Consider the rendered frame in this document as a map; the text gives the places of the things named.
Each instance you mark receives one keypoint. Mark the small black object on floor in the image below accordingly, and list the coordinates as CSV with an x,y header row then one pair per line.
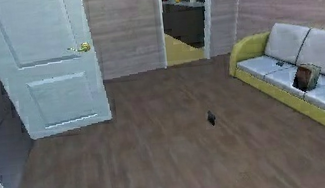
x,y
211,117

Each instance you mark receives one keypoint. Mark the dark cabinet with grey top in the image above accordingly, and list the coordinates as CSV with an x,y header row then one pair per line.
x,y
183,19

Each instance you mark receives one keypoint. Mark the small dark remote control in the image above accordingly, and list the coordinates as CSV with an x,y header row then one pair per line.
x,y
280,64

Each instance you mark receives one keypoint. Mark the white panelled room door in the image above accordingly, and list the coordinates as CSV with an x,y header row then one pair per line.
x,y
43,61

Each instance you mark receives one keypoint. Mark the brown box with grey side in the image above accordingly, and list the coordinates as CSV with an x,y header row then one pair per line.
x,y
306,76

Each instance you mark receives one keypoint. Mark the yellow sofa with white cushions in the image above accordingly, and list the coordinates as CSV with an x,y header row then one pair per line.
x,y
315,66

